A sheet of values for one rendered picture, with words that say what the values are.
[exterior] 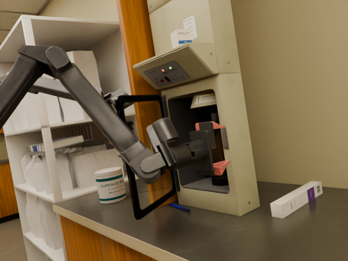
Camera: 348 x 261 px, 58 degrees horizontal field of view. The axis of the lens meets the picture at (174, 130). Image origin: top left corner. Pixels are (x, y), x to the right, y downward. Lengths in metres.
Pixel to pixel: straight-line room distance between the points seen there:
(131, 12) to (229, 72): 0.50
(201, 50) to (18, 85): 0.52
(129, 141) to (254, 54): 0.88
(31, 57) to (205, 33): 0.53
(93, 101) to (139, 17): 0.62
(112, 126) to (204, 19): 0.50
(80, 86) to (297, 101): 0.88
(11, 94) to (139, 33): 0.63
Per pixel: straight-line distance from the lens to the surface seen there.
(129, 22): 1.32
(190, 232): 1.01
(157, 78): 1.17
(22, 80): 0.90
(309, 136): 1.37
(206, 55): 1.00
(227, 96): 1.04
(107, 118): 0.79
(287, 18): 1.40
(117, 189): 1.52
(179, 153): 0.74
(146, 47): 1.33
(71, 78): 0.86
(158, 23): 1.27
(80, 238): 1.61
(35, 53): 0.92
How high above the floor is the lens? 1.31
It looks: 3 degrees down
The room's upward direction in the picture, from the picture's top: 9 degrees counter-clockwise
